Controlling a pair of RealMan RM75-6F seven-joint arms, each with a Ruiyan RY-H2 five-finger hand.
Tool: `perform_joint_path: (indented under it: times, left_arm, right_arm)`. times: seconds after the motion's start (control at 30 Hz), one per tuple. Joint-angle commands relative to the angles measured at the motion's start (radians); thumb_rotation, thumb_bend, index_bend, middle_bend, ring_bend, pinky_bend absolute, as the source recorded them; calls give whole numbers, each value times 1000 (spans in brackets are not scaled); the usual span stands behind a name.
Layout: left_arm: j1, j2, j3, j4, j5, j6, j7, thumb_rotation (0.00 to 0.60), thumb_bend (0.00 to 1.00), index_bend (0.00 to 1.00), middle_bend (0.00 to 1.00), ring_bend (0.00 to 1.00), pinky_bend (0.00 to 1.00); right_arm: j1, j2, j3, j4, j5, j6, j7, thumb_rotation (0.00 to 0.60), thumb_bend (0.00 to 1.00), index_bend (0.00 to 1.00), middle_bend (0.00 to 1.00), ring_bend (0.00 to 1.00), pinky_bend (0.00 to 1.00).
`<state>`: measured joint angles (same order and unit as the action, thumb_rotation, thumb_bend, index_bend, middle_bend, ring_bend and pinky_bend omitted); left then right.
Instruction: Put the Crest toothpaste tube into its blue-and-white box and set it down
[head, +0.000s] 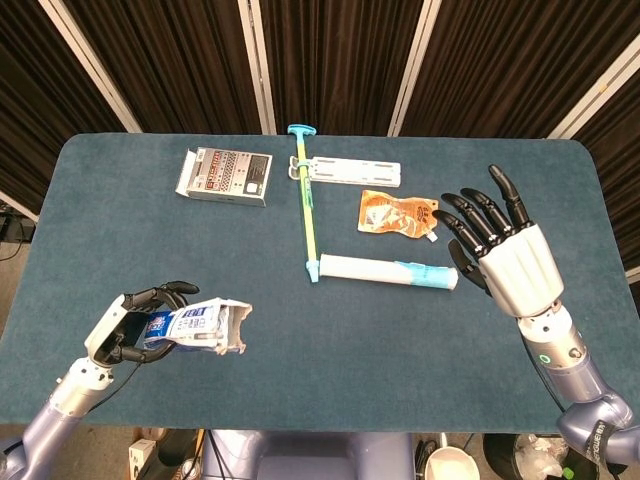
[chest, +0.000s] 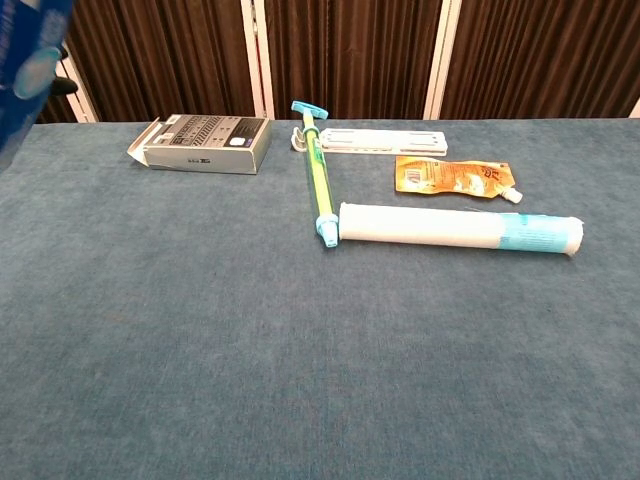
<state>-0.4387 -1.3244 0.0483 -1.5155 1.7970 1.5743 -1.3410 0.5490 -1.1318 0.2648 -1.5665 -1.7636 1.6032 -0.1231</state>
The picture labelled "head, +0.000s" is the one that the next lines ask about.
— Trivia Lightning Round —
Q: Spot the purple robot torso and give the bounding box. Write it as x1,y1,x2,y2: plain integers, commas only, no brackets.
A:
202,428,416,480

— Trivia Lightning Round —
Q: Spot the green hand pump blue handle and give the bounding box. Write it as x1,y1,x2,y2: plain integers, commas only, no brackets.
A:
286,123,321,284

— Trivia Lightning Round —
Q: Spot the black device with cables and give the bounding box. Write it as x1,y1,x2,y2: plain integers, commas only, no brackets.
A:
0,209,36,246

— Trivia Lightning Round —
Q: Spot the white flat package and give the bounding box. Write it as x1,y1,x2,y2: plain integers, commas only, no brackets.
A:
288,155,403,189

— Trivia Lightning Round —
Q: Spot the black bag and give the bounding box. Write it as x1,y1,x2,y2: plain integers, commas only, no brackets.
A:
149,428,201,480

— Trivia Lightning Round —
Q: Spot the blue-green table cloth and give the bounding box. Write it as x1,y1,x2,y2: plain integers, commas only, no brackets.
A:
0,132,640,435

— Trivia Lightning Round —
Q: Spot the dark brown curtain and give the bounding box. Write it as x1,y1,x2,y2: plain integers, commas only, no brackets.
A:
0,0,640,274

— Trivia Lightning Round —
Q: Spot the white tube with teal band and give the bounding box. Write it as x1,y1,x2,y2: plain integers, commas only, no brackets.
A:
319,252,460,291

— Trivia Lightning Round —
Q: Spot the grey printed cardboard box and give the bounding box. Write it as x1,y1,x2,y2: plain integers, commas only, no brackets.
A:
174,146,274,208

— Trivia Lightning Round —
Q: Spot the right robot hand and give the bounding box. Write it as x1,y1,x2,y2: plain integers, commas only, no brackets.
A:
431,164,567,319

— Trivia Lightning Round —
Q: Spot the black trash bin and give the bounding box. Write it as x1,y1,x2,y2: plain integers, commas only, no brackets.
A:
482,433,600,480

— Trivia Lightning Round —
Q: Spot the orange spout pouch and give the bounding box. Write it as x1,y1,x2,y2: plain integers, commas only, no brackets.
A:
356,189,441,244

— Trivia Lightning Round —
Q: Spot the blue white toothpaste box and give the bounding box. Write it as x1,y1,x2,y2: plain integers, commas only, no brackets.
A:
143,297,254,357

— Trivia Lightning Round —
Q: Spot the small white cardboard box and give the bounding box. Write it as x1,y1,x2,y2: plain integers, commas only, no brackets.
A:
128,439,159,480

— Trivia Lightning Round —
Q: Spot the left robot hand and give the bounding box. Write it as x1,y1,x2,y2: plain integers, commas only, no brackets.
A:
83,281,201,365

